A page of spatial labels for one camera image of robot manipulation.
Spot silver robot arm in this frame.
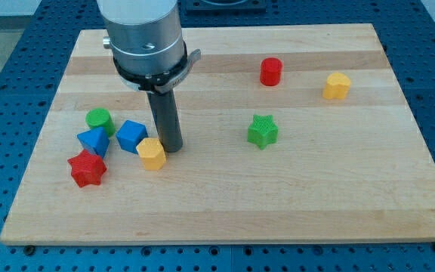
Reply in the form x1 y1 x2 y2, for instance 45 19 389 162
97 0 185 76

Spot green star block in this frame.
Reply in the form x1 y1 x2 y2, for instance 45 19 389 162
247 114 279 150

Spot yellow hexagon block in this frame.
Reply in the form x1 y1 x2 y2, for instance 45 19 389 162
136 138 166 171

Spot red star block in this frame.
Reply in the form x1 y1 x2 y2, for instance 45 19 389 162
67 150 106 187

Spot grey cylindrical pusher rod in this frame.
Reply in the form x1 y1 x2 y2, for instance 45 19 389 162
147 91 183 153

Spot wooden board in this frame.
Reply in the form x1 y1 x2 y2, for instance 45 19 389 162
0 23 435 246

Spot black clamp with lever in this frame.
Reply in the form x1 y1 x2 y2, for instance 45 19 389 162
113 43 202 94

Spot red cylinder block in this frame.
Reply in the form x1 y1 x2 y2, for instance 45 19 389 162
260 57 283 86

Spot blue cube block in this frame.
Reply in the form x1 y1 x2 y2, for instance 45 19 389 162
116 120 148 154

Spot blue triangle block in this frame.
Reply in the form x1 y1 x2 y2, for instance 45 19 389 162
77 127 110 159

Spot green cylinder block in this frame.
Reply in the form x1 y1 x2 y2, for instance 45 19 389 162
85 107 116 137

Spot yellow heart block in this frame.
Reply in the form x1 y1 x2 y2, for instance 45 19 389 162
322 73 351 99

